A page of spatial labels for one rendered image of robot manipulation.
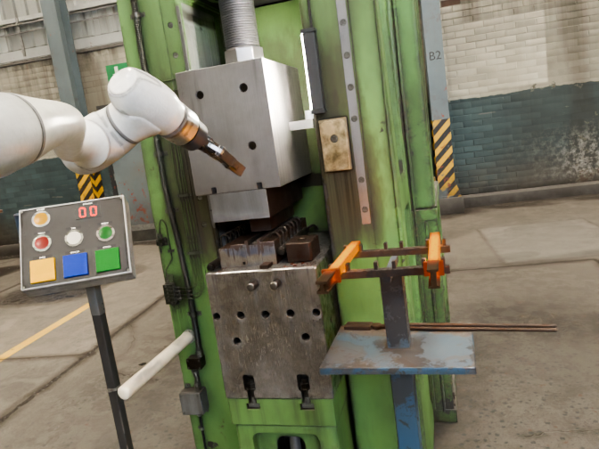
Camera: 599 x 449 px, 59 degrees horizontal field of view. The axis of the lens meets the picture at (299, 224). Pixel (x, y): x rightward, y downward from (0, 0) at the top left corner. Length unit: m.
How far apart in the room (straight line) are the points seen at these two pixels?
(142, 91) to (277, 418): 1.19
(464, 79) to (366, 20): 5.91
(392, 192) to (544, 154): 6.15
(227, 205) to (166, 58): 0.57
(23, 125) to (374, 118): 1.23
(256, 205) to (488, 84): 6.20
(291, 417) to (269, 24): 1.46
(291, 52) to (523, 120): 5.85
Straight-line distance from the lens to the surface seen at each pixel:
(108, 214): 1.89
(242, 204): 1.74
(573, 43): 7.96
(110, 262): 1.82
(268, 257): 1.75
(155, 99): 1.17
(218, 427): 2.27
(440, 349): 1.51
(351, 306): 1.88
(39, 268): 1.88
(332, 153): 1.76
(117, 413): 2.13
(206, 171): 1.78
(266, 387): 1.86
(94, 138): 1.19
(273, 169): 1.69
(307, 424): 1.89
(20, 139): 0.74
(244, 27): 1.96
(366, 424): 2.07
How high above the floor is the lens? 1.32
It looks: 10 degrees down
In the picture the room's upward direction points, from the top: 8 degrees counter-clockwise
